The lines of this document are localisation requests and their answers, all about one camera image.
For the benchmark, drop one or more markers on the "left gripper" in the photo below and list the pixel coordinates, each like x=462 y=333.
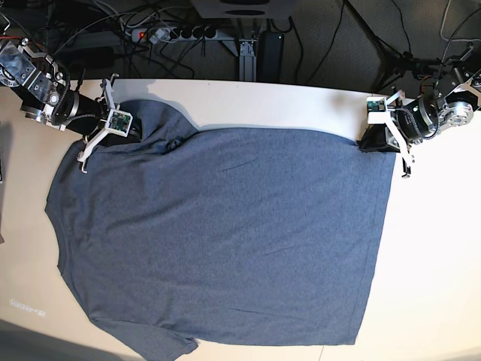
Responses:
x=417 y=121

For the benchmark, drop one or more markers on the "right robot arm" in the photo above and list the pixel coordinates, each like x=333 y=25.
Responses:
x=44 y=86

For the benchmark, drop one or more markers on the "white power strip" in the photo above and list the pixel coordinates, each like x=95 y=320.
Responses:
x=170 y=35

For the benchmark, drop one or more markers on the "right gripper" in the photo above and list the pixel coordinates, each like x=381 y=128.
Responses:
x=83 y=115

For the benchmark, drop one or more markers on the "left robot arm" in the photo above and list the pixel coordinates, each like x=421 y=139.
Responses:
x=451 y=101

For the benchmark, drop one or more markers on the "blue grey T-shirt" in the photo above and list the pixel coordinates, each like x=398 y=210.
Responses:
x=239 y=236

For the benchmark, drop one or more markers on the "black power adapter brick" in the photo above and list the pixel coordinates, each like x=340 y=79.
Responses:
x=269 y=59

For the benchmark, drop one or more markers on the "aluminium table frame post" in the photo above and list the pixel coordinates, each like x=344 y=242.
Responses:
x=242 y=42

